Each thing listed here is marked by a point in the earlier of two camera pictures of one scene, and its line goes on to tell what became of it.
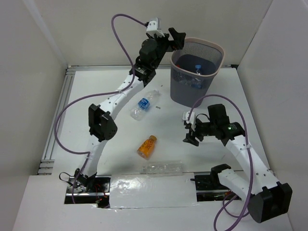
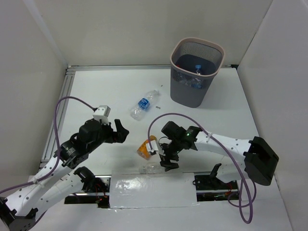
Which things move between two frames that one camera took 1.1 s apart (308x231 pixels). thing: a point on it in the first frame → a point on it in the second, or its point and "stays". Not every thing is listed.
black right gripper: [194, 142] → [168, 165]
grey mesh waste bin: [193, 69] stays
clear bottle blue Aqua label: [144, 103] stays
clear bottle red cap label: [181, 75] stays
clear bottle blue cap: [197, 79] stays
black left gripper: [170, 41] → [111, 134]
